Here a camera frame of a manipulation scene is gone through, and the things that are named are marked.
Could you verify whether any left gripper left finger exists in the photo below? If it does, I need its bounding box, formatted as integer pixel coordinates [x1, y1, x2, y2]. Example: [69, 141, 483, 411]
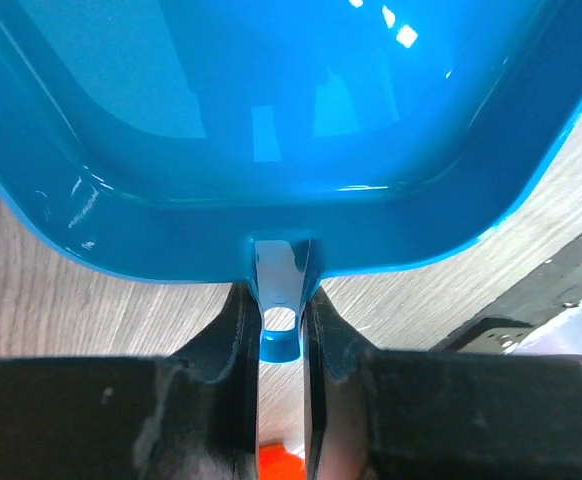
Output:
[0, 284, 261, 479]

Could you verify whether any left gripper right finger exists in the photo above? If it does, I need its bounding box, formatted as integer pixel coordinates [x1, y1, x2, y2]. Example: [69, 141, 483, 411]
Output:
[302, 290, 582, 479]

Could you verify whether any blue plastic dustpan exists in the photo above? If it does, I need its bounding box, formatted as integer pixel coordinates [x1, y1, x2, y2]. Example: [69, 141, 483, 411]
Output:
[0, 0, 582, 364]

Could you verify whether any orange plastic bowl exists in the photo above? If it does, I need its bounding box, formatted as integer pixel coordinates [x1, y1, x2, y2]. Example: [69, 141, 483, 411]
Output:
[259, 444, 306, 480]

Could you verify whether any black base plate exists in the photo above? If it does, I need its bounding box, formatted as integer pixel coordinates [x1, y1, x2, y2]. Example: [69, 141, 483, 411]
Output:
[432, 233, 582, 354]

